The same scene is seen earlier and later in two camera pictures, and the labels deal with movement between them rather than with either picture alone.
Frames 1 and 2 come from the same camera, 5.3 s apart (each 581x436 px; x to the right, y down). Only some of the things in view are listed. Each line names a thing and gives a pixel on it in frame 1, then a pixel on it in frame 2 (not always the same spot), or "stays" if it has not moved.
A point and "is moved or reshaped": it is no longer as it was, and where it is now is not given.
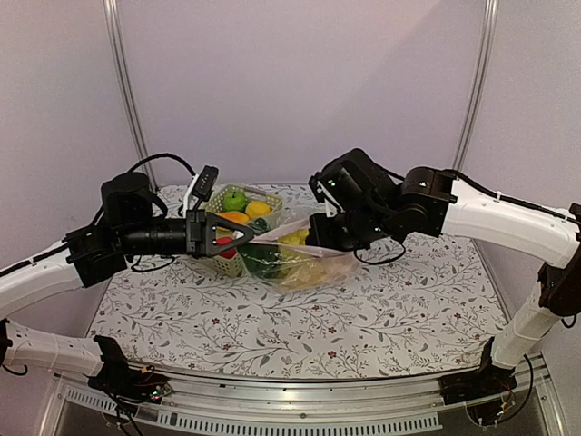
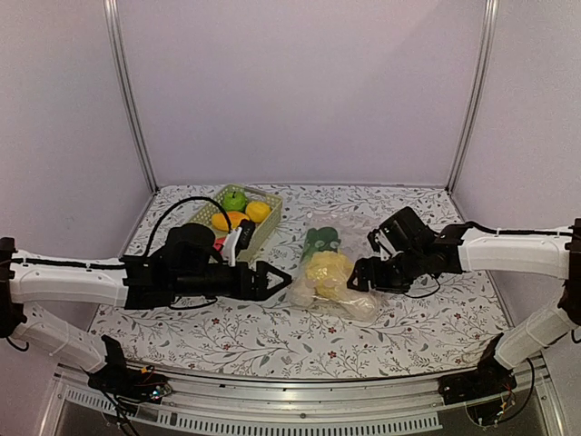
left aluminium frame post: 116,29 stays
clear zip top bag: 283,262 to 330,244
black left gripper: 207,222 to 258,290
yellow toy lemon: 257,209 stays
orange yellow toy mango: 234,216 stays
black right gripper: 320,236 to 361,270
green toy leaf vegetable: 261,259 is moved or reshaped
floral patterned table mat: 426,312 stays
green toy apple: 233,201 stays
